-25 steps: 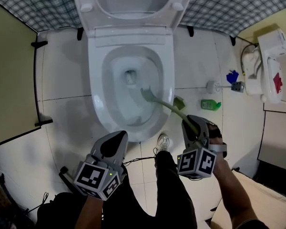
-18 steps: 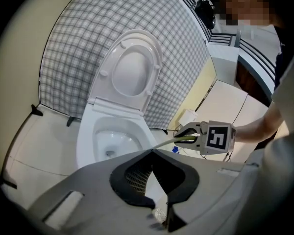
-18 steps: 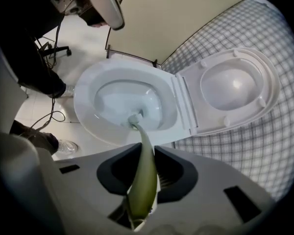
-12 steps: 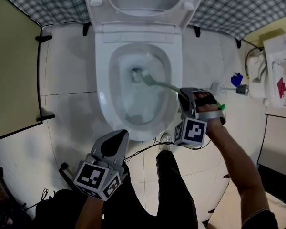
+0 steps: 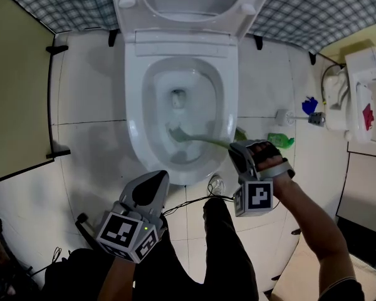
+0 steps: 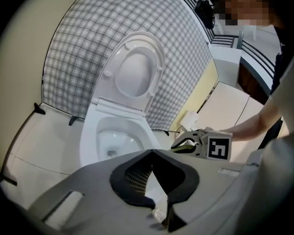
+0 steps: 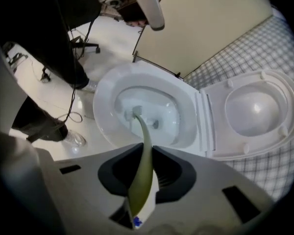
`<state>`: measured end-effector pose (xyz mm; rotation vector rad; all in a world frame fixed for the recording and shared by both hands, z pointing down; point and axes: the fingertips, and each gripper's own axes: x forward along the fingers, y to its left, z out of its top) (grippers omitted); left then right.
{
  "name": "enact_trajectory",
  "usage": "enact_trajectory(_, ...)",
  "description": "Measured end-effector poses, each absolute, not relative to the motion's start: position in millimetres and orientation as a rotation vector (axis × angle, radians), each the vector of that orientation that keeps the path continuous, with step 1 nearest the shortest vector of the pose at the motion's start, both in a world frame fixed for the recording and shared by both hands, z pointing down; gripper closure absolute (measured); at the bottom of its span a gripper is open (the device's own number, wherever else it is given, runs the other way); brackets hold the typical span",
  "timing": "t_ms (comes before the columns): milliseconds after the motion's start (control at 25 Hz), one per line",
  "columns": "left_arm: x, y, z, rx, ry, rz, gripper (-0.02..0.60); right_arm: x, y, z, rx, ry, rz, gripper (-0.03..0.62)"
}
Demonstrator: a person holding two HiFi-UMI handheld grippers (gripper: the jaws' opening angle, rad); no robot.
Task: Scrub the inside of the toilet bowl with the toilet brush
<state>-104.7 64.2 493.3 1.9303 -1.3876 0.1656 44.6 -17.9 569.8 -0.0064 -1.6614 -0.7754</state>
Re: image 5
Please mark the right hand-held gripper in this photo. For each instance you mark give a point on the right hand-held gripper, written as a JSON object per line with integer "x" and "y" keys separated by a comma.
{"x": 253, "y": 199}

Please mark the red cloth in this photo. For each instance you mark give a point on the red cloth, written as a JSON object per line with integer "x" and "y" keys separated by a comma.
{"x": 368, "y": 116}

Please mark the person's right forearm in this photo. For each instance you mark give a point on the person's right forearm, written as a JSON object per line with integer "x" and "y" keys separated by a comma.
{"x": 313, "y": 230}

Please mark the black floor bracket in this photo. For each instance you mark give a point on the black floor bracket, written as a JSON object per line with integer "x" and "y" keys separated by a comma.
{"x": 84, "y": 227}

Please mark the person's right hand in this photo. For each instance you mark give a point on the person's right hand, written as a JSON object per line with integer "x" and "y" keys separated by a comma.
{"x": 268, "y": 155}

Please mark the large cream partition panel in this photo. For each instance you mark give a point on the large cream partition panel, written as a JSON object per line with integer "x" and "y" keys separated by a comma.
{"x": 15, "y": 89}

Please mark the white shoe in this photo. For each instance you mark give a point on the white shoe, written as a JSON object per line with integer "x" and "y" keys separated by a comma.
{"x": 216, "y": 185}

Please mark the cream fabric cushion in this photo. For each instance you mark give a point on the cream fabric cushion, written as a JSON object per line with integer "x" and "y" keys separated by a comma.
{"x": 373, "y": 281}

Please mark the yellow partition panel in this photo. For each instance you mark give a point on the yellow partition panel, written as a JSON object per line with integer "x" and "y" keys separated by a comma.
{"x": 357, "y": 39}

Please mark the grey plaid cloth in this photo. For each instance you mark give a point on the grey plaid cloth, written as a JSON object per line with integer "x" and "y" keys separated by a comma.
{"x": 65, "y": 5}

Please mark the green bottle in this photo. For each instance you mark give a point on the green bottle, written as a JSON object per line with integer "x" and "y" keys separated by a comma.
{"x": 279, "y": 140}

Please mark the person's left leg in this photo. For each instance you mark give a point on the person's left leg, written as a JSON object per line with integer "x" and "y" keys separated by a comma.
{"x": 163, "y": 268}

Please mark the green toilet brush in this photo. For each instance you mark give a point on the green toilet brush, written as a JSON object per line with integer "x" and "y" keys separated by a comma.
{"x": 203, "y": 138}

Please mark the grey perforated block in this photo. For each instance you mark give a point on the grey perforated block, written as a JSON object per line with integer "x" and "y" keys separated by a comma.
{"x": 317, "y": 119}

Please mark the black panel foot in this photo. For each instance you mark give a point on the black panel foot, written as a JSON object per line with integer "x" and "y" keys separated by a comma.
{"x": 112, "y": 38}
{"x": 258, "y": 42}
{"x": 312, "y": 58}
{"x": 57, "y": 49}
{"x": 58, "y": 154}

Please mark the person's right leg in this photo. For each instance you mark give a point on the person's right leg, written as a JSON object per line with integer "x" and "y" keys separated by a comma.
{"x": 225, "y": 246}

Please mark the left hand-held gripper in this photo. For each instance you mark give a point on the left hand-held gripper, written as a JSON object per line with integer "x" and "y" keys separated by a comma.
{"x": 125, "y": 234}

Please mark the person's left forearm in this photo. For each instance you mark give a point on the person's left forearm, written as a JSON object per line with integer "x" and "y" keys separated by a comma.
{"x": 116, "y": 281}

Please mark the person's dark shirt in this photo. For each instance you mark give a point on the person's dark shirt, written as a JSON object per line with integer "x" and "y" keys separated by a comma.
{"x": 341, "y": 290}

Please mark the person's leg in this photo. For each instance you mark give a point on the person's leg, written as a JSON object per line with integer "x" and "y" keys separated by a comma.
{"x": 163, "y": 268}
{"x": 225, "y": 246}

